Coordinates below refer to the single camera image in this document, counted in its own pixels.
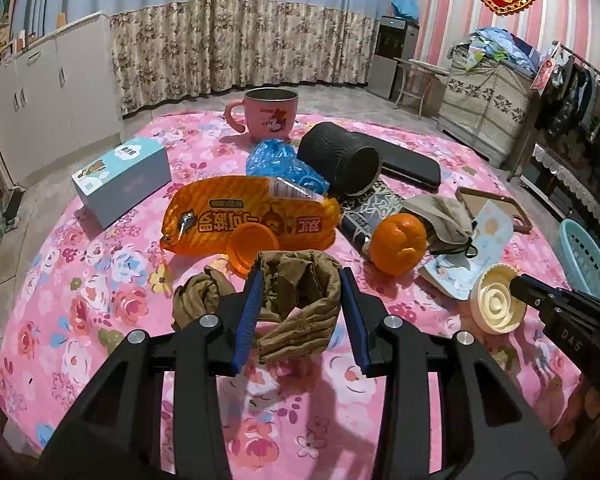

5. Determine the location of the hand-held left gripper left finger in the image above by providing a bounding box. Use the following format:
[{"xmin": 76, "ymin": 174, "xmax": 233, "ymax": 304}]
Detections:
[{"xmin": 40, "ymin": 265, "xmax": 266, "ymax": 480}]

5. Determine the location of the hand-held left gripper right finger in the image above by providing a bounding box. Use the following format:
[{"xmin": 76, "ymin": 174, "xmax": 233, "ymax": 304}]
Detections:
[{"xmin": 339, "ymin": 267, "xmax": 566, "ymax": 480}]

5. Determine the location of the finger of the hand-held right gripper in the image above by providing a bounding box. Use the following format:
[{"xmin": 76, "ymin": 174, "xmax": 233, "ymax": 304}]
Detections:
[{"xmin": 509, "ymin": 275, "xmax": 571, "ymax": 317}]

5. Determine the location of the cream round lid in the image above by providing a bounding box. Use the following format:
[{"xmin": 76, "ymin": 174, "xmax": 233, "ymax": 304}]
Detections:
[{"xmin": 470, "ymin": 263, "xmax": 526, "ymax": 335}]

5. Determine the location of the brown nylon stocking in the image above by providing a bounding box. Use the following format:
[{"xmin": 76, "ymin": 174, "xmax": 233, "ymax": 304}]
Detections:
[
  {"xmin": 252, "ymin": 250, "xmax": 343, "ymax": 366},
  {"xmin": 171, "ymin": 266, "xmax": 236, "ymax": 331}
]

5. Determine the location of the light blue plastic basket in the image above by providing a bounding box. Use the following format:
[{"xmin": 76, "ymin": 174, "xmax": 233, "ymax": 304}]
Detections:
[{"xmin": 559, "ymin": 219, "xmax": 600, "ymax": 307}]

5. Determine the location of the orange peel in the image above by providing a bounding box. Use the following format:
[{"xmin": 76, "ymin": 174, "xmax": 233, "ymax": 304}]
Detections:
[{"xmin": 368, "ymin": 213, "xmax": 427, "ymax": 276}]

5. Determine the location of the orange plastic lid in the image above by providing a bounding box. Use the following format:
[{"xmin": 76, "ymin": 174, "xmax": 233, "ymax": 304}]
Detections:
[{"xmin": 226, "ymin": 222, "xmax": 281, "ymax": 277}]

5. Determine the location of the light blue illustrated paper packet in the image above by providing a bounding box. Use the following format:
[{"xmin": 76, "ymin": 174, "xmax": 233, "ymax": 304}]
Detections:
[{"xmin": 419, "ymin": 200, "xmax": 517, "ymax": 301}]

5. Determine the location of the orange snack packet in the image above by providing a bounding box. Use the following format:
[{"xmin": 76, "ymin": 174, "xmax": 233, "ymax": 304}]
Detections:
[{"xmin": 160, "ymin": 176, "xmax": 342, "ymax": 281}]

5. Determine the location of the brown phone case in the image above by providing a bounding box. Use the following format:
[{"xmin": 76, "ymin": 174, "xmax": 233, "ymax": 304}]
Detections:
[{"xmin": 455, "ymin": 186, "xmax": 533, "ymax": 235}]

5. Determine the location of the low cabinet with lace cover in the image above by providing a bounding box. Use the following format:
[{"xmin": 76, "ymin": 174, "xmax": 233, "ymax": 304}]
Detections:
[{"xmin": 520, "ymin": 142, "xmax": 600, "ymax": 241}]

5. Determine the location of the beige cloth pouch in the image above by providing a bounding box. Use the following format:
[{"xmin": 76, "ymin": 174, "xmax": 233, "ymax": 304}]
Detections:
[{"xmin": 400, "ymin": 195, "xmax": 478, "ymax": 256}]

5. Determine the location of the grey patterned packet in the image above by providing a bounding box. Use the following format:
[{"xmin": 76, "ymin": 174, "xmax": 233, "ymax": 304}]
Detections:
[{"xmin": 337, "ymin": 180, "xmax": 406, "ymax": 256}]

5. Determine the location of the blue plastic bag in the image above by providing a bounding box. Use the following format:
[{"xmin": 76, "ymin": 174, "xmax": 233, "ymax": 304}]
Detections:
[{"xmin": 245, "ymin": 140, "xmax": 331, "ymax": 196}]

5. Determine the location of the pink floral blanket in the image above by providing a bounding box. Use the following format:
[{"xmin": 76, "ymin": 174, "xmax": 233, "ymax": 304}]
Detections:
[{"xmin": 0, "ymin": 110, "xmax": 588, "ymax": 480}]

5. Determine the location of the black zip case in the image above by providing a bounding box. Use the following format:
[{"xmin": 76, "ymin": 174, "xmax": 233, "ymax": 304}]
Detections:
[{"xmin": 380, "ymin": 137, "xmax": 442, "ymax": 192}]

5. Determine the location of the black textured tumbler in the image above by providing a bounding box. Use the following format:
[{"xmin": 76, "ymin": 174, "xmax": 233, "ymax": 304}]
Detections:
[{"xmin": 298, "ymin": 121, "xmax": 382, "ymax": 197}]

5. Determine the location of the light blue tissue box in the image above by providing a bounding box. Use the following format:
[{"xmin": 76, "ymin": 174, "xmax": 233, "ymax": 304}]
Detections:
[{"xmin": 71, "ymin": 138, "xmax": 173, "ymax": 229}]

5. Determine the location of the pink cartoon mug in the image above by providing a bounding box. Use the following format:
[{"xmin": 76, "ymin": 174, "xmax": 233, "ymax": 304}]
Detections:
[{"xmin": 224, "ymin": 87, "xmax": 300, "ymax": 143}]

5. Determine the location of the cabinet with striped cover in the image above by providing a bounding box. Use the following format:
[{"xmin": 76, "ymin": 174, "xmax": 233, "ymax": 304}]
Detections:
[{"xmin": 437, "ymin": 45, "xmax": 536, "ymax": 168}]

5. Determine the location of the clothes rack with garments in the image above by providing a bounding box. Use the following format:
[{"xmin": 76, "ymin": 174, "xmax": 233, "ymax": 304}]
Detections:
[{"xmin": 530, "ymin": 42, "xmax": 600, "ymax": 176}]

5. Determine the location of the pile of clothes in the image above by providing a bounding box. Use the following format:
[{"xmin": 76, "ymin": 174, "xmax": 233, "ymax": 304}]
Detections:
[{"xmin": 447, "ymin": 26, "xmax": 556, "ymax": 78}]

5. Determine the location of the wooden stool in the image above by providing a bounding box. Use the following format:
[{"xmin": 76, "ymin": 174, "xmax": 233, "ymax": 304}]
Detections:
[{"xmin": 392, "ymin": 57, "xmax": 451, "ymax": 116}]

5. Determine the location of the blue and floral curtain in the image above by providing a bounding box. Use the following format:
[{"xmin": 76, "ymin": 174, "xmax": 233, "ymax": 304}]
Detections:
[{"xmin": 10, "ymin": 0, "xmax": 396, "ymax": 116}]

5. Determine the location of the grey water dispenser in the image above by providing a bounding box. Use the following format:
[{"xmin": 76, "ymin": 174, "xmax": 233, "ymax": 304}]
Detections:
[{"xmin": 367, "ymin": 16, "xmax": 421, "ymax": 101}]

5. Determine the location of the white cabinet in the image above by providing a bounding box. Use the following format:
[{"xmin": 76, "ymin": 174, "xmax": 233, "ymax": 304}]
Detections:
[{"xmin": 0, "ymin": 10, "xmax": 123, "ymax": 188}]

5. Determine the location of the blue bag on dispenser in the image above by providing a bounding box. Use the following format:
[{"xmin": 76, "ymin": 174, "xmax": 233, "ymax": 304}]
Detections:
[{"xmin": 390, "ymin": 0, "xmax": 421, "ymax": 23}]

